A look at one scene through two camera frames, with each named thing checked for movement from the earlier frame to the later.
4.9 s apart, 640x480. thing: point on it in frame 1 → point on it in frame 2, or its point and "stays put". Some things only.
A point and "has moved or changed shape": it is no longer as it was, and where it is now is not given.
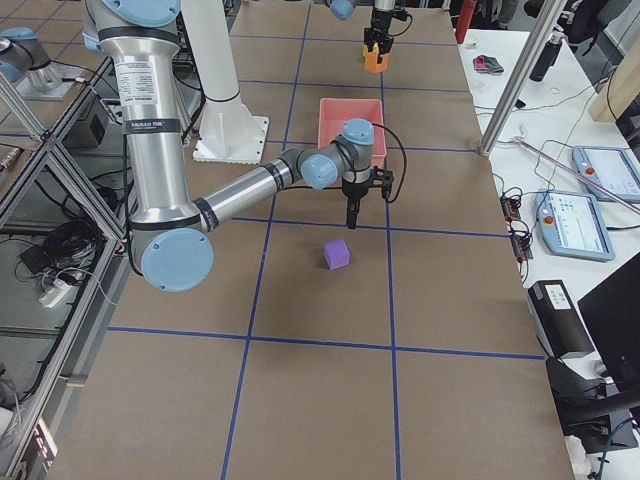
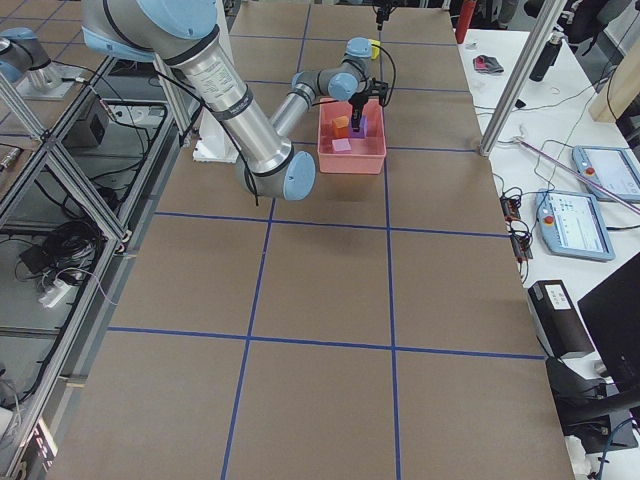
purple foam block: (336, 253) has moved or changed shape
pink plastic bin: (333, 113) stays put
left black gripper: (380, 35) → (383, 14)
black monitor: (612, 314) stays put
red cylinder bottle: (465, 20) stays put
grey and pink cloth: (487, 64) stays put
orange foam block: (372, 65) → (341, 126)
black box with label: (559, 323) stays put
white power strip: (58, 290) stays put
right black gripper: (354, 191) → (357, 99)
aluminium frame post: (549, 17) stays put
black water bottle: (546, 59) stays put
